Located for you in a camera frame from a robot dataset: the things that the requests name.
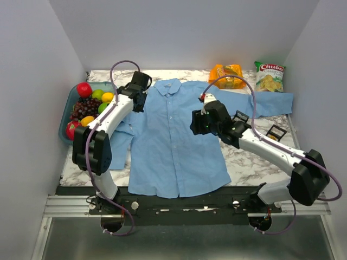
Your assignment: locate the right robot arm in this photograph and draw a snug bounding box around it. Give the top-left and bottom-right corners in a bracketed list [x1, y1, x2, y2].
[190, 100, 330, 212]

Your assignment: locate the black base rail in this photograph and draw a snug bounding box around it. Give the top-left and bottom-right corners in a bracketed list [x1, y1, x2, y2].
[56, 186, 281, 229]

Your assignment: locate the orange mango gummy bag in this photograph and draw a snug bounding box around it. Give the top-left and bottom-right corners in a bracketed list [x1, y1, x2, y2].
[208, 63, 247, 89]

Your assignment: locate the dark toy grape bunch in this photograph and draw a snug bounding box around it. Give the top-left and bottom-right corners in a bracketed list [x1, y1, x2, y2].
[69, 97, 101, 121]

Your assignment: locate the orange toy fruit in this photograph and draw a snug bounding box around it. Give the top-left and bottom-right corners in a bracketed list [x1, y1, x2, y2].
[101, 92, 114, 103]

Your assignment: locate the yellow toy lemon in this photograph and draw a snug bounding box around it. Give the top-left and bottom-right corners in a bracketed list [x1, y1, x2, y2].
[81, 116, 94, 127]

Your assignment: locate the light blue button shirt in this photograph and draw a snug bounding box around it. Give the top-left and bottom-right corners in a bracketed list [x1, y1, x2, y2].
[110, 79, 293, 198]

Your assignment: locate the green cassava chips bag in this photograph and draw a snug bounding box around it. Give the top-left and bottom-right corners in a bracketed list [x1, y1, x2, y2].
[254, 61, 286, 93]

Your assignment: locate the red toy apple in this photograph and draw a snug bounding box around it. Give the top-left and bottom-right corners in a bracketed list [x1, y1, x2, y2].
[76, 82, 93, 99]

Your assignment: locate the teal plastic fruit basin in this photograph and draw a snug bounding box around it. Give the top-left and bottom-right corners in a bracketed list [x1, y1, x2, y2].
[58, 82, 114, 146]

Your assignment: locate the green toy lime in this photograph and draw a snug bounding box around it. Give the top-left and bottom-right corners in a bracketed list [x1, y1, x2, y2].
[98, 102, 109, 114]
[92, 89, 105, 100]

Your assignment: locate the black brooch box red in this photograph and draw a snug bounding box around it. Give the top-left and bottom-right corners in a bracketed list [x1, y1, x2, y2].
[232, 110, 250, 128]

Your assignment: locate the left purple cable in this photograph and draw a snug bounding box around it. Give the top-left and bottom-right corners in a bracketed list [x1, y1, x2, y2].
[85, 60, 142, 236]

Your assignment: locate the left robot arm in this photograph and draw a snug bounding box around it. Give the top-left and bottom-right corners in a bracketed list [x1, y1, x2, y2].
[72, 71, 152, 214]

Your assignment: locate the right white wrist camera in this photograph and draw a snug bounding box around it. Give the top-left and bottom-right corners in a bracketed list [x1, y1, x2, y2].
[201, 93, 216, 105]

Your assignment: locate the pink toy dragon fruit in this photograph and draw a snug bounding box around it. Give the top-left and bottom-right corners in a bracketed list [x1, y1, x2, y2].
[66, 121, 81, 140]

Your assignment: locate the black brooch box yellow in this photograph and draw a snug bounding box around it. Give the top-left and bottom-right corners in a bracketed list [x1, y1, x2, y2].
[266, 125, 287, 142]

